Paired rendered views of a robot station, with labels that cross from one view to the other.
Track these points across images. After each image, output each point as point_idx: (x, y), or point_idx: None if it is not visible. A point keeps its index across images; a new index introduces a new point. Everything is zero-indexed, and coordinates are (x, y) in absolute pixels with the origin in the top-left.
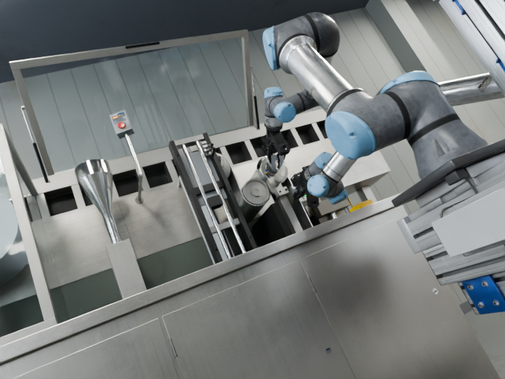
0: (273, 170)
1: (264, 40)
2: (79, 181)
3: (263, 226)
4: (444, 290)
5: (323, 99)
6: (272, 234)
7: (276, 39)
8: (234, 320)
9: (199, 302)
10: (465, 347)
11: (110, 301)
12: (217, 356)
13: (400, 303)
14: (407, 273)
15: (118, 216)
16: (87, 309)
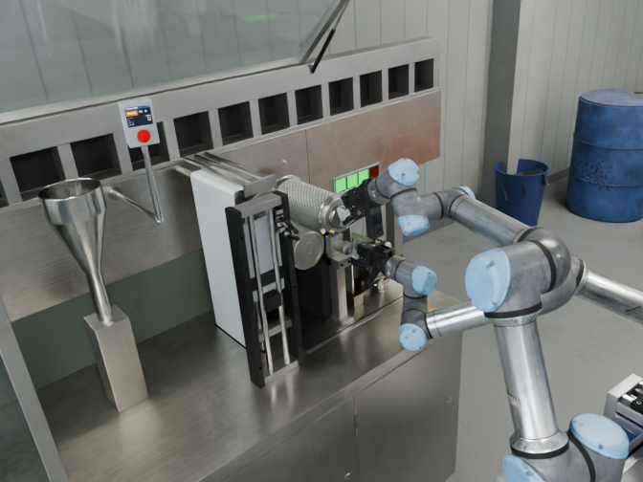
0: (342, 227)
1: (488, 282)
2: (53, 224)
3: None
4: (454, 396)
5: (523, 426)
6: (299, 282)
7: (506, 298)
8: (277, 474)
9: (249, 467)
10: (446, 443)
11: (61, 345)
12: None
13: (418, 418)
14: (436, 387)
15: None
16: (27, 360)
